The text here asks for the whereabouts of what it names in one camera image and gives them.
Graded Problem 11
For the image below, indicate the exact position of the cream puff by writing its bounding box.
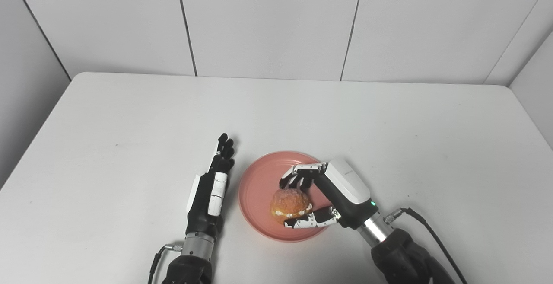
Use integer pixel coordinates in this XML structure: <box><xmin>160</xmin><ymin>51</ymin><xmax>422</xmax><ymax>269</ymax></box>
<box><xmin>270</xmin><ymin>188</ymin><xmax>313</xmax><ymax>225</ymax></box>

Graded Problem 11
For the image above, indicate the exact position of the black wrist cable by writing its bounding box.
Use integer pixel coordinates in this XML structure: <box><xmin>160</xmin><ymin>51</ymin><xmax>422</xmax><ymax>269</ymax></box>
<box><xmin>383</xmin><ymin>207</ymin><xmax>468</xmax><ymax>284</ymax></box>
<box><xmin>148</xmin><ymin>243</ymin><xmax>184</xmax><ymax>284</ymax></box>

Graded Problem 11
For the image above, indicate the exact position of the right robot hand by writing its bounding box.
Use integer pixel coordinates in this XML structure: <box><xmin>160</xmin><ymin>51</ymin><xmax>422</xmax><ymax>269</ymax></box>
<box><xmin>279</xmin><ymin>158</ymin><xmax>380</xmax><ymax>230</ymax></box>

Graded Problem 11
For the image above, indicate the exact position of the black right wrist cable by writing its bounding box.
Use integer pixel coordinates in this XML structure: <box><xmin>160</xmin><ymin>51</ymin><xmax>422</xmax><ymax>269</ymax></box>
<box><xmin>383</xmin><ymin>207</ymin><xmax>468</xmax><ymax>284</ymax></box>

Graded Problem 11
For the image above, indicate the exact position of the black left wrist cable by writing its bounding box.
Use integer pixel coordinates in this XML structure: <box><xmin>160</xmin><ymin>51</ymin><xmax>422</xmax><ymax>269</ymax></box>
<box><xmin>148</xmin><ymin>243</ymin><xmax>184</xmax><ymax>284</ymax></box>

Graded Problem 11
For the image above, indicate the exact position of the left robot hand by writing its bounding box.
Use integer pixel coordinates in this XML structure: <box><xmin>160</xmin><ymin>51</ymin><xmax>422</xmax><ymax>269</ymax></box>
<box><xmin>186</xmin><ymin>133</ymin><xmax>236</xmax><ymax>239</ymax></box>

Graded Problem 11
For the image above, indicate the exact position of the pink round plate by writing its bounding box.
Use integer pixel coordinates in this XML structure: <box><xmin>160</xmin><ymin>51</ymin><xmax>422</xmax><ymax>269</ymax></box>
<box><xmin>238</xmin><ymin>151</ymin><xmax>335</xmax><ymax>243</ymax></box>

